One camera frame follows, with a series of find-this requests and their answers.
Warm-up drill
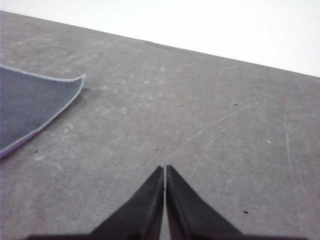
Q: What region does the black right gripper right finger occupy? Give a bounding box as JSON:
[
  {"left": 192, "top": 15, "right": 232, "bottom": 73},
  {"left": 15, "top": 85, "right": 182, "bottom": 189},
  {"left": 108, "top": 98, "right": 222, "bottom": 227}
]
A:
[{"left": 165, "top": 164, "right": 310, "bottom": 240}]

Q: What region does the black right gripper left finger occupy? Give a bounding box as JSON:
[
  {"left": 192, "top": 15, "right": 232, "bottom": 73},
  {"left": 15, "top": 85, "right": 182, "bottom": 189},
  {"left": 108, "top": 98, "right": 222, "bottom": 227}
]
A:
[{"left": 24, "top": 165, "right": 165, "bottom": 240}]

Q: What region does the purple towel with grey hem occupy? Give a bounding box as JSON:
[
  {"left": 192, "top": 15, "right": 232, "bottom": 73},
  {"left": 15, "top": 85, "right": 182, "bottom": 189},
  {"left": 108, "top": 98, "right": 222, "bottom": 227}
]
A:
[{"left": 0, "top": 64, "right": 87, "bottom": 159}]

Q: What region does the grey table cloth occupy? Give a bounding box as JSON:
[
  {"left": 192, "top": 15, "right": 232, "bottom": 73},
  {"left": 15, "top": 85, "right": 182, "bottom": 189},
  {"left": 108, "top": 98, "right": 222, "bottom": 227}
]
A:
[{"left": 0, "top": 10, "right": 320, "bottom": 240}]

